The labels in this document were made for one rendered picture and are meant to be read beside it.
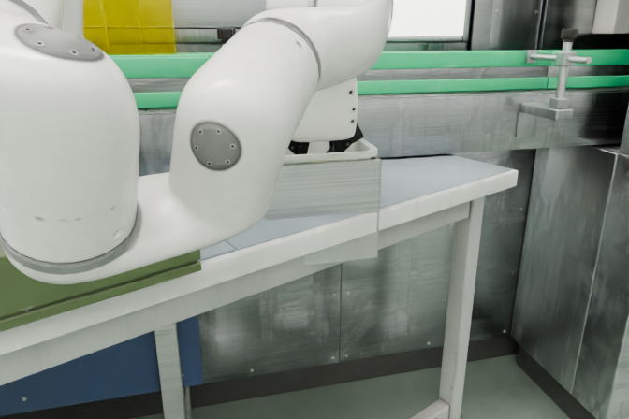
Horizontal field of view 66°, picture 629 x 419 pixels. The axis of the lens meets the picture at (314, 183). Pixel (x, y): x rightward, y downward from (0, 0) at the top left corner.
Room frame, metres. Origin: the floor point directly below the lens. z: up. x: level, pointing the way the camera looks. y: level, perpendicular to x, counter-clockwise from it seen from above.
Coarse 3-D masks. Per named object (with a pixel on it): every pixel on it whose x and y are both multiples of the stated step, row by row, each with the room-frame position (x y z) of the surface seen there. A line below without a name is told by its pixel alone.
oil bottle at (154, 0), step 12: (144, 0) 0.89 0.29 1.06; (156, 0) 0.90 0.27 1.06; (168, 0) 0.91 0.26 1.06; (144, 12) 0.89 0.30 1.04; (156, 12) 0.90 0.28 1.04; (168, 12) 0.90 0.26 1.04; (144, 24) 0.89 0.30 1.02; (156, 24) 0.90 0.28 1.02; (168, 24) 0.90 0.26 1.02; (144, 36) 0.89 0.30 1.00; (156, 36) 0.90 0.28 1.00; (168, 36) 0.90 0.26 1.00; (144, 48) 0.89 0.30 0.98; (156, 48) 0.90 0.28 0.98; (168, 48) 0.90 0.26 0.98
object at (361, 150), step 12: (312, 144) 0.86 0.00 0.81; (324, 144) 0.87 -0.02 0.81; (360, 144) 0.74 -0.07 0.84; (372, 144) 0.72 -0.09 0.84; (288, 156) 0.64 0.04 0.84; (300, 156) 0.65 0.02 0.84; (312, 156) 0.65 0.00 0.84; (324, 156) 0.65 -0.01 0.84; (336, 156) 0.66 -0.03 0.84; (348, 156) 0.66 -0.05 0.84; (360, 156) 0.67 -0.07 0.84; (372, 156) 0.67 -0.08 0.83
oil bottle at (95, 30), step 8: (88, 0) 0.87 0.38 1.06; (96, 0) 0.88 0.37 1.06; (88, 8) 0.87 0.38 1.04; (96, 8) 0.88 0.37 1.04; (88, 16) 0.87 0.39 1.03; (96, 16) 0.88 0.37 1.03; (104, 16) 0.89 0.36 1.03; (88, 24) 0.87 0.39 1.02; (96, 24) 0.88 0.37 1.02; (104, 24) 0.88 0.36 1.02; (88, 32) 0.87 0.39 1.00; (96, 32) 0.88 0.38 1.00; (104, 32) 0.88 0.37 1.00; (88, 40) 0.87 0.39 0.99; (96, 40) 0.88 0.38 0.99; (104, 40) 0.88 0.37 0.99; (104, 48) 0.88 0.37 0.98
